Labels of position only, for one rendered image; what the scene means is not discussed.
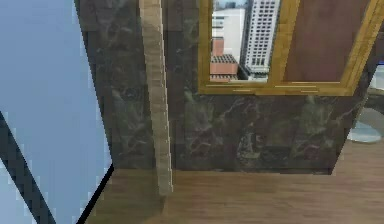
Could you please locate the yellow wooden framed window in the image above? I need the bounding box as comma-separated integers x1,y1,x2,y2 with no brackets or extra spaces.
197,0,384,97

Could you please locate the tan wooden post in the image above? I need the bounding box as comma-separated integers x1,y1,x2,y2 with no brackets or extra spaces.
138,0,174,197

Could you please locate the pale blue fridge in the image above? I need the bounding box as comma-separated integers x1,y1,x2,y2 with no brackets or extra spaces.
0,0,115,224

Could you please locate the black fridge handle bar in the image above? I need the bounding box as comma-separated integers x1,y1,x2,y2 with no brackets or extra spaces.
0,111,57,224

